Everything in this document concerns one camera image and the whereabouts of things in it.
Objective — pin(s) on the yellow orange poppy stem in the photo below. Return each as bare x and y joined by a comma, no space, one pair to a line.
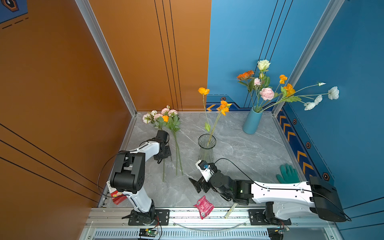
286,92

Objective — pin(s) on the left aluminium corner post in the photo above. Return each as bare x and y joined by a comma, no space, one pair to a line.
101,42

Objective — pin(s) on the red white bandage box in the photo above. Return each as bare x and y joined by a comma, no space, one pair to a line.
117,197

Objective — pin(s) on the right aluminium corner post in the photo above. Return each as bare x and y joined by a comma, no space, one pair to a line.
300,31

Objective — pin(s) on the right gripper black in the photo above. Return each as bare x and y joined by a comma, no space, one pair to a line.
202,183

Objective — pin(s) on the left green circuit board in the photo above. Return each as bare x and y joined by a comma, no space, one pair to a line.
148,234

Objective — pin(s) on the white pink peony stem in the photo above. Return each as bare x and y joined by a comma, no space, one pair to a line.
310,101

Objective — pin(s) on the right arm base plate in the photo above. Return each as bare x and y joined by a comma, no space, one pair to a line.
260,217

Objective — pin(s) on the pink ranunculus stem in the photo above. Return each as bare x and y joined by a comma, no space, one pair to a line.
263,93

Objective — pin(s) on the pale wooden stick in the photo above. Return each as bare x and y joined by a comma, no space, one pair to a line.
230,210

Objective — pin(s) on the pink snack packet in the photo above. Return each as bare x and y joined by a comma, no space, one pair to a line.
204,207

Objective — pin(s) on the pink rose spray stem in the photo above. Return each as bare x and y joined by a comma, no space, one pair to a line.
167,118

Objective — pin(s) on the right circuit board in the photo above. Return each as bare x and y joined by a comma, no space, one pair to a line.
277,233

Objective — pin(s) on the orange gerbera daisy stem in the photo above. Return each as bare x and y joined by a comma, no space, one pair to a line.
247,79

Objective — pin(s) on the cream white rose stem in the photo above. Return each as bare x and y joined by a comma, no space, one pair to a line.
263,66

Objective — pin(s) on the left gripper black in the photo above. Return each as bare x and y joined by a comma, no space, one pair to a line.
168,153

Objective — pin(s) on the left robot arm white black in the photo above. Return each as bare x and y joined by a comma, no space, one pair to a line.
128,177

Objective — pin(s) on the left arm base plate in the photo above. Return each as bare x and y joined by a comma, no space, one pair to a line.
149,219

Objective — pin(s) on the aluminium corner post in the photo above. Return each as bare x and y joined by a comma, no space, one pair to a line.
101,42
300,31

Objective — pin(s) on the teal ceramic vase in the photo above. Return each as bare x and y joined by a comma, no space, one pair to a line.
252,122

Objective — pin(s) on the green rubber glove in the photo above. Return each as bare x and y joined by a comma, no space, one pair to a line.
288,175

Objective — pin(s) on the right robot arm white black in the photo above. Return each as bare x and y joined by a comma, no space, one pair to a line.
283,201

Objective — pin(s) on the aluminium front rail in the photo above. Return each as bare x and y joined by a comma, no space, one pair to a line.
186,224

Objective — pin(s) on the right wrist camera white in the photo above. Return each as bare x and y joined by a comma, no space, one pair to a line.
207,169

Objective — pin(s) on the clear glass vase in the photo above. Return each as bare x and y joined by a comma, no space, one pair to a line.
206,148

